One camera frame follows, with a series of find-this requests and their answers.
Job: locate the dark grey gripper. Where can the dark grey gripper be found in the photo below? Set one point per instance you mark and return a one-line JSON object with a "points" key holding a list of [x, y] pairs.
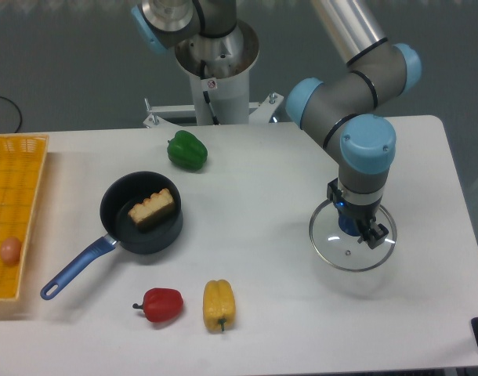
{"points": [[357, 213]]}

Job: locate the glass lid blue knob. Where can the glass lid blue knob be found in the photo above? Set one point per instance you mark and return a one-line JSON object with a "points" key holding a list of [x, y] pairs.
{"points": [[343, 251]]}

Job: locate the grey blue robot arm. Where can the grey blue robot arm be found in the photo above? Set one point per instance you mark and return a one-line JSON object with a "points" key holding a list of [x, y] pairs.
{"points": [[339, 117]]}

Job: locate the yellow bell pepper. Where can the yellow bell pepper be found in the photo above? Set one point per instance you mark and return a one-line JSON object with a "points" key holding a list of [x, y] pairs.
{"points": [[219, 307]]}

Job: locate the green bell pepper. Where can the green bell pepper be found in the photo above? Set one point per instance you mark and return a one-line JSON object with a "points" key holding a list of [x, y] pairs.
{"points": [[187, 151]]}

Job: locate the toy bread slice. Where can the toy bread slice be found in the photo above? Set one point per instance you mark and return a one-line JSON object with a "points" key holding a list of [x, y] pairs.
{"points": [[152, 210]]}

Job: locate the red bell pepper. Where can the red bell pepper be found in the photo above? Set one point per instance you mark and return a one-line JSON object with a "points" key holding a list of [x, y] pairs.
{"points": [[161, 304]]}

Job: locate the brown egg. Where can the brown egg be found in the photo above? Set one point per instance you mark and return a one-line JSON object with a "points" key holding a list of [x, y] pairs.
{"points": [[10, 251]]}

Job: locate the yellow plastic basket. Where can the yellow plastic basket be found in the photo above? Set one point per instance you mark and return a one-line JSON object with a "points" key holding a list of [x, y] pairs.
{"points": [[22, 162]]}

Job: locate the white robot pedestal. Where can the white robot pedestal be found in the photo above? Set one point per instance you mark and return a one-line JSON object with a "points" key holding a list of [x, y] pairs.
{"points": [[219, 75]]}

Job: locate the dark pot blue handle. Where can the dark pot blue handle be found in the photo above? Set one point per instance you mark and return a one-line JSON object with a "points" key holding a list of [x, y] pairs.
{"points": [[119, 198]]}

